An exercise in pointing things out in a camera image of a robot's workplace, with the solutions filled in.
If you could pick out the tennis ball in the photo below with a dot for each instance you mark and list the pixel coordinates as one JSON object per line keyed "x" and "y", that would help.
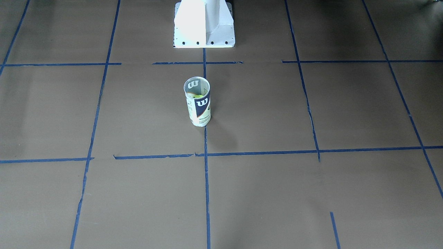
{"x": 195, "y": 96}

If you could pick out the clear tennis ball can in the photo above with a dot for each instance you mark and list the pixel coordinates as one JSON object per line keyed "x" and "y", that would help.
{"x": 198, "y": 109}

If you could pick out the white camera post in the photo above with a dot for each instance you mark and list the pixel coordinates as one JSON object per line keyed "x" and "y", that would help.
{"x": 204, "y": 24}

